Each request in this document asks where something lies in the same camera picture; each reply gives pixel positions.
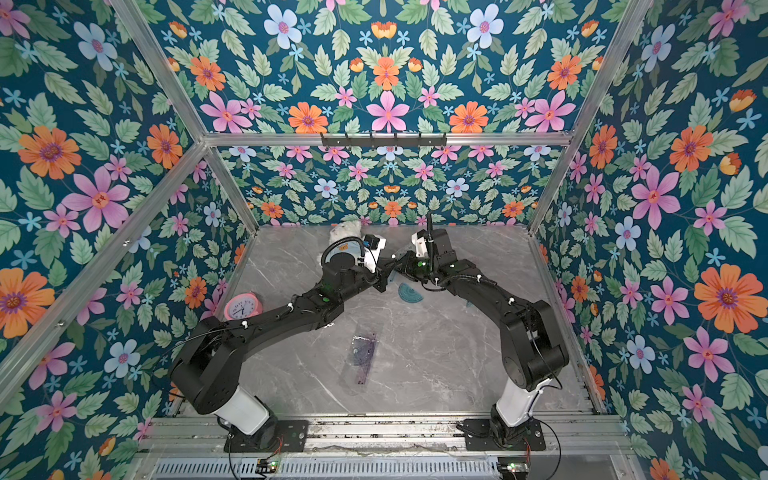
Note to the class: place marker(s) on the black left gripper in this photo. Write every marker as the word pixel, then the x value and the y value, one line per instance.
pixel 384 268

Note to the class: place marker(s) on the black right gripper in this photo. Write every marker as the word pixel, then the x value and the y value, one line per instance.
pixel 410 261

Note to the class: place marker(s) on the teal protractor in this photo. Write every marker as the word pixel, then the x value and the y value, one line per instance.
pixel 408 294

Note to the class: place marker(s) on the clear ruler set bag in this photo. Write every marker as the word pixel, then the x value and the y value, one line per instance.
pixel 358 363

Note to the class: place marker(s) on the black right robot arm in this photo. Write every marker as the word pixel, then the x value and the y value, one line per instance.
pixel 532 346

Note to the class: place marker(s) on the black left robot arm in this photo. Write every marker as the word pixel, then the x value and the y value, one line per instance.
pixel 207 368

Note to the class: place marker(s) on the white teddy bear blue shirt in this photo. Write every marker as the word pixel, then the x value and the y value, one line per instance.
pixel 348 231

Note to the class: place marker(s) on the pink alarm clock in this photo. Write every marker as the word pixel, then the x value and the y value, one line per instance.
pixel 243 306

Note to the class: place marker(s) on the white vent grille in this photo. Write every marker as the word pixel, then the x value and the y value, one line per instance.
pixel 331 468

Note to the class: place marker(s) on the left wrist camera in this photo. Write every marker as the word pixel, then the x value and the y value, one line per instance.
pixel 373 245

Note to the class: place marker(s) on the black hook rail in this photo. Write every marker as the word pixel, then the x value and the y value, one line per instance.
pixel 371 140

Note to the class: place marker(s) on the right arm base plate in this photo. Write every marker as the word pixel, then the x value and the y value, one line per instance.
pixel 486 434

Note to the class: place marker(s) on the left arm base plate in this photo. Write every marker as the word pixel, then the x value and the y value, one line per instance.
pixel 288 436

